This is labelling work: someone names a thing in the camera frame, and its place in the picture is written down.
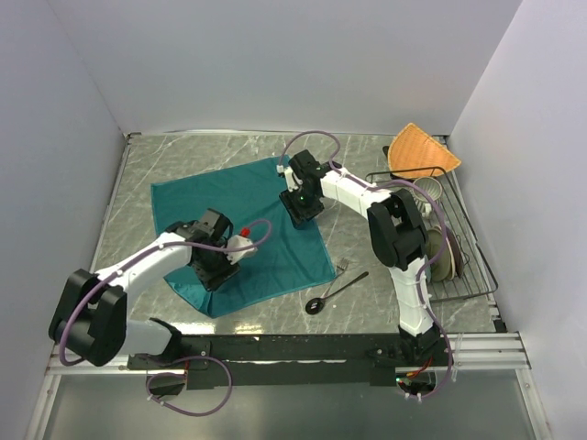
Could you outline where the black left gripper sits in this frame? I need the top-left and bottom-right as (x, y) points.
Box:
(192, 239), (241, 292)

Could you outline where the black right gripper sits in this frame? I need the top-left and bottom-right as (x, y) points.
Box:
(280, 182), (326, 229)

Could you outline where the teal satin napkin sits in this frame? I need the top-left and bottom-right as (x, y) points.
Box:
(150, 158), (335, 318)

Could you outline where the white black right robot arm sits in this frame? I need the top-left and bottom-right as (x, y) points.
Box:
(276, 150), (440, 366)

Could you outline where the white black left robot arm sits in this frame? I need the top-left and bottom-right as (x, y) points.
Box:
(49, 209), (257, 369)

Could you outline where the silver fork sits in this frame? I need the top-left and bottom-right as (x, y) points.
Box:
(320, 258), (349, 299)

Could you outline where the black spoon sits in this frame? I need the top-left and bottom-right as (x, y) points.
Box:
(305, 271), (370, 315)

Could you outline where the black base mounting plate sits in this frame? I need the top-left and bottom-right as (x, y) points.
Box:
(127, 333), (453, 391)

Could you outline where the orange woven fan basket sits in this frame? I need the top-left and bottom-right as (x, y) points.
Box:
(387, 123), (461, 180)

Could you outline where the olive green plate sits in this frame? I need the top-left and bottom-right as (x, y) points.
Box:
(426, 228), (454, 282)

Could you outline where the dark brown plate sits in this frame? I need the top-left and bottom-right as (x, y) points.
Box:
(447, 227), (464, 278)

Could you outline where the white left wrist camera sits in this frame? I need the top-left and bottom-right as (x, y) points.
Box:
(226, 227), (258, 265)

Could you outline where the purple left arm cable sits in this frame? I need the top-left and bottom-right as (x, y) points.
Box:
(58, 218), (272, 417)

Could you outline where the black wire dish rack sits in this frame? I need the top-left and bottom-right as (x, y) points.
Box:
(367, 171), (498, 305)

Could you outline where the aluminium rail frame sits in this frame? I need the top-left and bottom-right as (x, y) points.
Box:
(26, 333), (530, 439)

